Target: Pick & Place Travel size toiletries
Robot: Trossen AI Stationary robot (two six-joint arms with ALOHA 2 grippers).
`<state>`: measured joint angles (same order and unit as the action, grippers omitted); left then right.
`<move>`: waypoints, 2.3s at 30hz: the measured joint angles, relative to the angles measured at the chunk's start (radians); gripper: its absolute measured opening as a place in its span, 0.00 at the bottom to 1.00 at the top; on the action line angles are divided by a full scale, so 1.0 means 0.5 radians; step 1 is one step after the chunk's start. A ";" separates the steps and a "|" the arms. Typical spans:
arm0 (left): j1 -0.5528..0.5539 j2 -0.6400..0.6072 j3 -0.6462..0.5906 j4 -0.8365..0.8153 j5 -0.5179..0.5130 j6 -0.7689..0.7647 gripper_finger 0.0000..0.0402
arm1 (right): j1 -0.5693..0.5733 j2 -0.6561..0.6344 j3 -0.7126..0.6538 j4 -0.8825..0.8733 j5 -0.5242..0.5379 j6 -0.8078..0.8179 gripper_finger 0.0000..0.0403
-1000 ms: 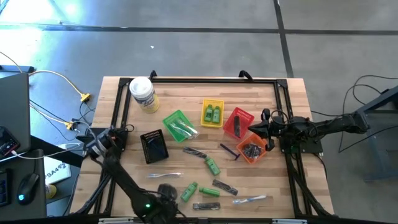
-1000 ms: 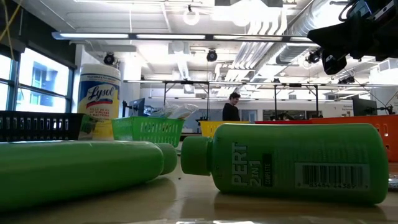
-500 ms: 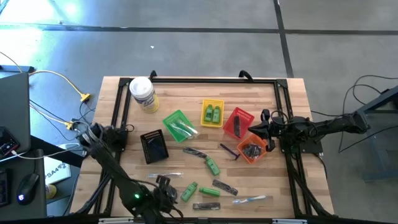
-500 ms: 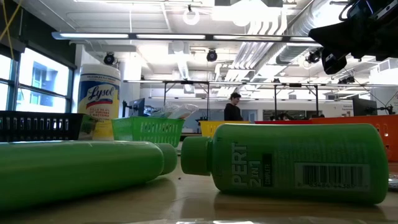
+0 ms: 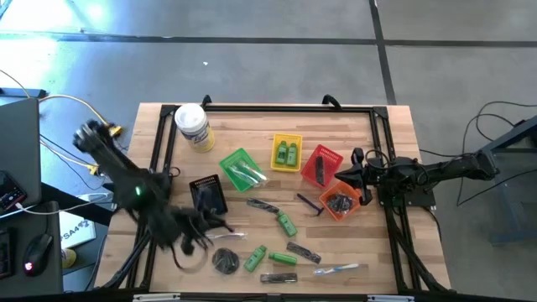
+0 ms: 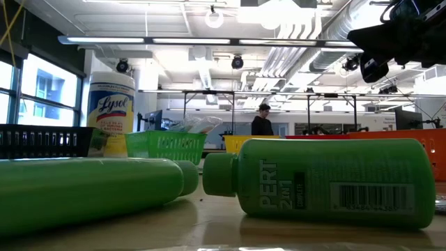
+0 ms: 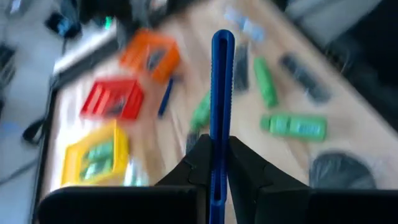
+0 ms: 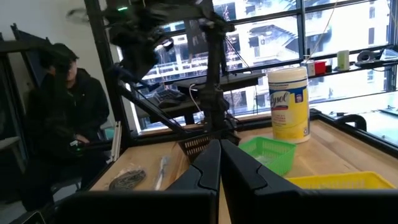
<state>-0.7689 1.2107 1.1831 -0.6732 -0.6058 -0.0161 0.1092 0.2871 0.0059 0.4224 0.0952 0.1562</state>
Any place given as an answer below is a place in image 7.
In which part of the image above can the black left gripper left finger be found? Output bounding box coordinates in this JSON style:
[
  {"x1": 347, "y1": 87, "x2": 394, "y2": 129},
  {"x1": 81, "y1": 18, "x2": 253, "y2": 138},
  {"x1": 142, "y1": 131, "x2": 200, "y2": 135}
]
[{"x1": 37, "y1": 133, "x2": 215, "y2": 224}]

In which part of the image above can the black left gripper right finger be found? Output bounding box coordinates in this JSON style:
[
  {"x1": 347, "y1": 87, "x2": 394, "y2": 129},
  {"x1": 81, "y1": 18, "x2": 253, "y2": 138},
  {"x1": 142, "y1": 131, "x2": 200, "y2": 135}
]
[{"x1": 226, "y1": 136, "x2": 398, "y2": 224}]

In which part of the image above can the green Pert shampoo bottle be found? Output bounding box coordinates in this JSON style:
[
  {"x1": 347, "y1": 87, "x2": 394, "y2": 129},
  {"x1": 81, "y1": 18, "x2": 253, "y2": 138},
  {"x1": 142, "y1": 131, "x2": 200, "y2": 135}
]
[
  {"x1": 188, "y1": 90, "x2": 213, "y2": 133},
  {"x1": 79, "y1": 139, "x2": 115, "y2": 182},
  {"x1": 252, "y1": 55, "x2": 279, "y2": 110},
  {"x1": 260, "y1": 113, "x2": 328, "y2": 142}
]

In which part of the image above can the blue disposable razor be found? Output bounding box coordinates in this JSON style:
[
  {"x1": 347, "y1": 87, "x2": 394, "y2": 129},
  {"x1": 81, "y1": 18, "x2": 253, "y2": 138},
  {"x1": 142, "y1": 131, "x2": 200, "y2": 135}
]
[
  {"x1": 208, "y1": 29, "x2": 236, "y2": 224},
  {"x1": 157, "y1": 77, "x2": 175, "y2": 119}
]

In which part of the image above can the round black bagged item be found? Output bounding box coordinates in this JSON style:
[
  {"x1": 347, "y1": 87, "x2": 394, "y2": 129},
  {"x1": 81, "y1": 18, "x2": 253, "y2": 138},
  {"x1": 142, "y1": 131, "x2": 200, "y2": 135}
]
[
  {"x1": 308, "y1": 151, "x2": 377, "y2": 190},
  {"x1": 146, "y1": 48, "x2": 167, "y2": 72}
]

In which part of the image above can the yellow plastic basket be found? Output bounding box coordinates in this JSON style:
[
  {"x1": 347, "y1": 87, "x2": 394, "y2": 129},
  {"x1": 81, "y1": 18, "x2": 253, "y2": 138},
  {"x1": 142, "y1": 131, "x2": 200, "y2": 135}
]
[{"x1": 60, "y1": 119, "x2": 130, "y2": 187}]

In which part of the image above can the red plastic basket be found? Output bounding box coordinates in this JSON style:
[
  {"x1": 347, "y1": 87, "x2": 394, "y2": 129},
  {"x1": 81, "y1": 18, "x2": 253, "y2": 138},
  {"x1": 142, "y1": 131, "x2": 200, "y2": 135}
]
[{"x1": 79, "y1": 77, "x2": 146, "y2": 122}]

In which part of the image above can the orange plastic basket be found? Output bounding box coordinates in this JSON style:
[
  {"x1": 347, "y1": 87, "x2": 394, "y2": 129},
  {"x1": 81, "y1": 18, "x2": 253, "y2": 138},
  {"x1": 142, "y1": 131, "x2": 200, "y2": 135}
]
[{"x1": 119, "y1": 27, "x2": 182, "y2": 84}]

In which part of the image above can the blue white wrapped toothbrush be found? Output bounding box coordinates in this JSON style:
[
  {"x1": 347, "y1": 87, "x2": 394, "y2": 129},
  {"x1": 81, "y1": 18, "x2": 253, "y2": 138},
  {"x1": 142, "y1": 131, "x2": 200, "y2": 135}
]
[{"x1": 222, "y1": 6, "x2": 267, "y2": 43}]

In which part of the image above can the black aluminium rig frame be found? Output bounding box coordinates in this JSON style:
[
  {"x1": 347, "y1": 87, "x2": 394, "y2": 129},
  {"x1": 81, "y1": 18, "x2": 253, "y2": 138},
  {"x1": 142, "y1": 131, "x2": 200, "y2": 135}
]
[{"x1": 29, "y1": 40, "x2": 125, "y2": 224}]

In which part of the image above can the black frame handle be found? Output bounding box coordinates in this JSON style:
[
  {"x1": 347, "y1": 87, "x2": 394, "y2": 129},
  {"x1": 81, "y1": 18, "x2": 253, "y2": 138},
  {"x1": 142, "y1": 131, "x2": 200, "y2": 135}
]
[{"x1": 21, "y1": 118, "x2": 46, "y2": 146}]

